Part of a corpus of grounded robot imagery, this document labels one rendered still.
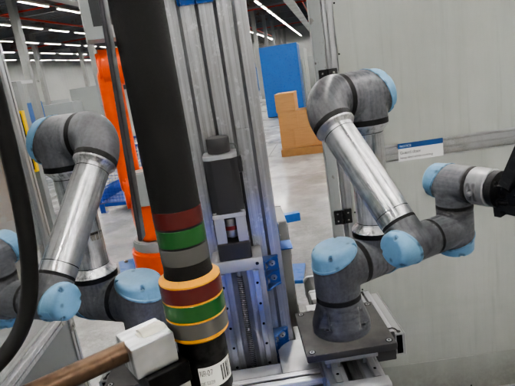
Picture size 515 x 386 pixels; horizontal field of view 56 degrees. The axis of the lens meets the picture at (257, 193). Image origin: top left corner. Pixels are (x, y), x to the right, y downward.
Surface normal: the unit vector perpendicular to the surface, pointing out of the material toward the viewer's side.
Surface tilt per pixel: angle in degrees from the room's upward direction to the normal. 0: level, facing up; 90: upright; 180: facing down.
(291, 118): 90
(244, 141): 90
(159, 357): 90
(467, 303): 90
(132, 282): 8
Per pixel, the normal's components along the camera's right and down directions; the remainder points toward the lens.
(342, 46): 0.03, 0.24
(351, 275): 0.48, 0.14
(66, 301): 0.91, -0.04
